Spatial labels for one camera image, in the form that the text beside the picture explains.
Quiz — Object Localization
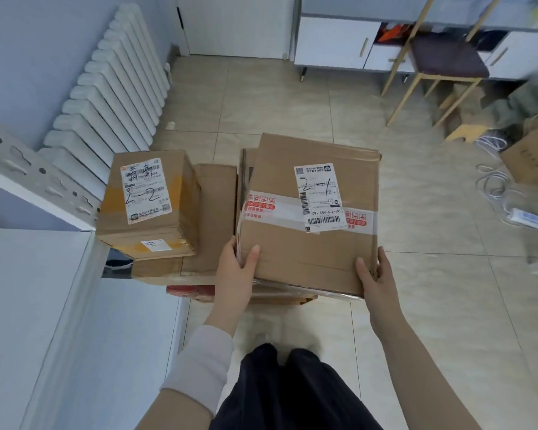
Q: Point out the person's left hand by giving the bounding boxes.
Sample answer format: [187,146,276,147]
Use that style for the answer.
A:
[204,236,262,336]

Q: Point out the person's right hand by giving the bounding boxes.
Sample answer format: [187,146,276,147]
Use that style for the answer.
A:
[355,245,406,341]

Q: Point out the large cardboard box red tape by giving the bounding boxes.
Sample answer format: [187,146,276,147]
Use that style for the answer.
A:
[235,133,382,300]

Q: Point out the stack of cardboard parcels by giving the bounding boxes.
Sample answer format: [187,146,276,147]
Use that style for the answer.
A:
[130,147,319,305]

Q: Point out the brown box yellow tape 2-2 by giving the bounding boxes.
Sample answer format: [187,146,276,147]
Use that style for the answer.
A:
[96,149,203,260]

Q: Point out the person's right forearm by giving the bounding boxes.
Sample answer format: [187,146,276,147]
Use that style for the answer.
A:
[372,322,481,430]

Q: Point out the person's dark trousers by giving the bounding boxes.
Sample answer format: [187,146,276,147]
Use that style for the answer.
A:
[208,343,384,430]

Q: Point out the white wristband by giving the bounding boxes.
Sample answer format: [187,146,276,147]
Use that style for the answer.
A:
[160,325,235,417]

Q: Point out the white power strip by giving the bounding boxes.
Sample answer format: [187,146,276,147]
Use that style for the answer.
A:
[506,208,538,230]

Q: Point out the light wooden step stool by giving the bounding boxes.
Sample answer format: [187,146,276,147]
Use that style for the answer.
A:
[444,84,499,144]

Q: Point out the open cardboard box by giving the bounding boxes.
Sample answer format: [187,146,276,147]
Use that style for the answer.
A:
[500,116,538,186]

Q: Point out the white radiator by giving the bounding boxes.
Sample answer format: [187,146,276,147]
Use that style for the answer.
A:
[38,3,171,200]

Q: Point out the grey-green cloth bag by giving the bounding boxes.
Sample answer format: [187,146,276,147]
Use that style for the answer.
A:
[484,75,538,130]

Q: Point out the wooden chair dark seat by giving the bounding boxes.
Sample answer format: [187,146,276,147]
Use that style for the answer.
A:
[381,0,503,128]

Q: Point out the white door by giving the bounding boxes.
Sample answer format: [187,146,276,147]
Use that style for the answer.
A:
[175,0,296,61]

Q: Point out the white grey low cabinet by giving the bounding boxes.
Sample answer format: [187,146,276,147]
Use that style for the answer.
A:
[294,0,538,81]

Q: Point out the orange cloth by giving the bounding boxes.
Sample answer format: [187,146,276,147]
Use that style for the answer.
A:
[378,23,413,43]

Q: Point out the white cable bundle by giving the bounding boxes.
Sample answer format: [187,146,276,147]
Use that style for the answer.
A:
[475,134,521,220]

